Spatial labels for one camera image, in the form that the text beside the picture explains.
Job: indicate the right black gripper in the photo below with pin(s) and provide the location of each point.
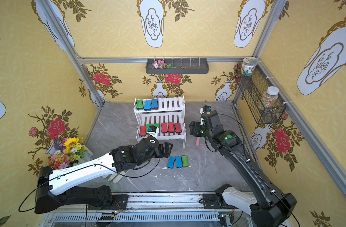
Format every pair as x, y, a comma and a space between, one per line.
194, 128

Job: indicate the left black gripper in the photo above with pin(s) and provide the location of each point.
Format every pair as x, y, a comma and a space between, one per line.
164, 149

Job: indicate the blue eraser top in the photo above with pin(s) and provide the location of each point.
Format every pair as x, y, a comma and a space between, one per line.
171, 162
179, 162
154, 104
147, 105

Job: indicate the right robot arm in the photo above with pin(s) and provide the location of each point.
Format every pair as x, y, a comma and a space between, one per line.
269, 206

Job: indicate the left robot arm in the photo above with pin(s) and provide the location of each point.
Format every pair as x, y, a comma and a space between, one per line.
56, 188

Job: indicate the white two-tier slatted shelf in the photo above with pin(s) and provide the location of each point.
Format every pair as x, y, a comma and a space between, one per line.
170, 110

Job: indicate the red eraser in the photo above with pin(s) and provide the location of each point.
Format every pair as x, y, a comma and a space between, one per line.
164, 128
171, 127
178, 128
142, 132

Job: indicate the red eraser bottom right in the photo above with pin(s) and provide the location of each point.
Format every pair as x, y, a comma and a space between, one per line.
178, 128

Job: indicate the red eraser bottom left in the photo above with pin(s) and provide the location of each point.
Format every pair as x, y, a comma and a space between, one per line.
142, 132

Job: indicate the white grey work glove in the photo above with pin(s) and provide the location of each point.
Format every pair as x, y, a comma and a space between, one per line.
114, 178

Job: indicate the pink artificial flowers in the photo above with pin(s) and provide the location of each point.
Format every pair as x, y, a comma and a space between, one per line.
160, 64

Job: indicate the clear jar white lid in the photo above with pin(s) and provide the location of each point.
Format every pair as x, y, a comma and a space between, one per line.
269, 97

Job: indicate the jar with patterned label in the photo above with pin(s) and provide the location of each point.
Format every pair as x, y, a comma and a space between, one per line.
248, 65

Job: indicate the colourful flower bouquet basket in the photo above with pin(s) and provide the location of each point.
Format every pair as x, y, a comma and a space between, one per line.
68, 153

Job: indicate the purple garden fork pink handle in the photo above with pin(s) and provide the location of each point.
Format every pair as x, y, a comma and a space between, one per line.
197, 143

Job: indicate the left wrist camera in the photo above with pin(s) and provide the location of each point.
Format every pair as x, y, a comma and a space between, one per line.
153, 131

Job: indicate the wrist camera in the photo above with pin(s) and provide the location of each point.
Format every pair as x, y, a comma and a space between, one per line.
205, 109
153, 131

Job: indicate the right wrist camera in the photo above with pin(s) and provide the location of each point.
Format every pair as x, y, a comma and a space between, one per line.
205, 109

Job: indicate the dark grey wall tray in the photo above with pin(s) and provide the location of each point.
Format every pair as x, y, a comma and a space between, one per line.
181, 65

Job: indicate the metal base rail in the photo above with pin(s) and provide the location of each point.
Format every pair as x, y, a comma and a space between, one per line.
233, 208

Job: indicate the black wire wall basket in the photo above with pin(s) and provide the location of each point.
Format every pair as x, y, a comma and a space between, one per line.
251, 89

